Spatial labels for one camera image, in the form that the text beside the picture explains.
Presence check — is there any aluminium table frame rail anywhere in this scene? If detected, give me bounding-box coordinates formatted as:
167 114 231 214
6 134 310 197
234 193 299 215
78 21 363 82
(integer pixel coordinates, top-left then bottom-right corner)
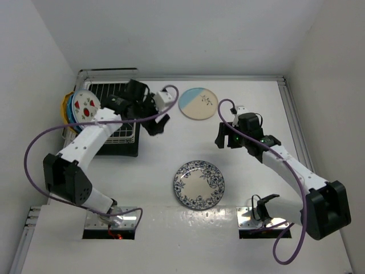
278 75 323 200

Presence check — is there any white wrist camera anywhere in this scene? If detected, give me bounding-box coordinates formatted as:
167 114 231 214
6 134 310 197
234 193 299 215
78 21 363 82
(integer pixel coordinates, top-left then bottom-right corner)
153 90 175 112
230 106 249 127

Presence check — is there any blue floral pattern plate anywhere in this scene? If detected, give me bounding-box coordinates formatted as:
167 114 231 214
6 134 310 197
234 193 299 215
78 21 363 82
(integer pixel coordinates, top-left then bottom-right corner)
173 160 225 211

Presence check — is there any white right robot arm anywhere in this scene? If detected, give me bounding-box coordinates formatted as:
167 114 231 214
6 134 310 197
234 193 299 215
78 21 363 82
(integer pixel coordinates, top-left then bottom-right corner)
215 112 351 240

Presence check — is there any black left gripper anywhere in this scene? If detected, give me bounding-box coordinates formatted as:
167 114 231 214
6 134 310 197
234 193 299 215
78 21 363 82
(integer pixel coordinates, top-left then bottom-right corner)
133 93 169 135

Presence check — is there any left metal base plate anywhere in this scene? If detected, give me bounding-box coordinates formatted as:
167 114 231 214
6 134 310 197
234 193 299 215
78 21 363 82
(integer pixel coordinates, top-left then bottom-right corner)
84 206 139 230

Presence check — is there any black drip tray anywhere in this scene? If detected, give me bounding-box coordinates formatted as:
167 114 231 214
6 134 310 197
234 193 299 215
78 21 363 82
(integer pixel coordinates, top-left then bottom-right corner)
83 81 140 157

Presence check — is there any metal base plate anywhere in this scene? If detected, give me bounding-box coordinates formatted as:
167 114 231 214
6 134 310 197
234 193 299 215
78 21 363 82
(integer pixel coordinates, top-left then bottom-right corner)
236 206 272 230
84 206 139 230

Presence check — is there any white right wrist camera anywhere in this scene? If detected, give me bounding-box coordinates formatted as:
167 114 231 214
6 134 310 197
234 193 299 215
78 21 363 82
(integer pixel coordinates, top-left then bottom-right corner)
230 106 249 127

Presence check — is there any blue polka dot plate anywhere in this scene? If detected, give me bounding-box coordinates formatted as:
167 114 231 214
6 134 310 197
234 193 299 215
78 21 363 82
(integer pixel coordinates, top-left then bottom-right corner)
66 92 82 134

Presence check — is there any white watermelon pattern plate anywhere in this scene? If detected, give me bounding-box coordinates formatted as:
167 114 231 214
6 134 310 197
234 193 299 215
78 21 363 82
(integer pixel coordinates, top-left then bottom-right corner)
71 90 100 123

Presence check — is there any blue and beige plate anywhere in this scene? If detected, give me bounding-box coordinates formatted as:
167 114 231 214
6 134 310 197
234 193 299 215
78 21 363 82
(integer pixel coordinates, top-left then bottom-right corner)
178 87 218 120

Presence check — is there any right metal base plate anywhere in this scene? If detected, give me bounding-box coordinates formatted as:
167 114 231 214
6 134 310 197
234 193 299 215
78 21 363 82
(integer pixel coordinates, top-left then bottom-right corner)
236 206 272 230

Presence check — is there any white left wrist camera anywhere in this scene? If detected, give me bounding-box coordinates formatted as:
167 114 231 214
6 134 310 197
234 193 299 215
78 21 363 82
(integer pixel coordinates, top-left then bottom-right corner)
153 90 175 112

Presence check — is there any yellow polka dot plate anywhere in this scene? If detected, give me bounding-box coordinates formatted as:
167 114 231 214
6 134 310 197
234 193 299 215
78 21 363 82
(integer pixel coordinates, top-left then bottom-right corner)
60 91 74 124

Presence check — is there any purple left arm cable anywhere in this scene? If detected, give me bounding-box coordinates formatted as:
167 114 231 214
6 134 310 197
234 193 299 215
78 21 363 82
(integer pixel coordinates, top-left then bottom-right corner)
23 84 180 237

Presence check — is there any white wire dish rack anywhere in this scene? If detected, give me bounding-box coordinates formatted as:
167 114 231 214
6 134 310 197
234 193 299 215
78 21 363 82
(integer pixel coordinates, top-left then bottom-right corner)
73 67 140 145

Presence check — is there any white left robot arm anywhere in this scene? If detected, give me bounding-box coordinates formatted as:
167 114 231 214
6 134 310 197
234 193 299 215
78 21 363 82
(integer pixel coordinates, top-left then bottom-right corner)
43 80 179 217

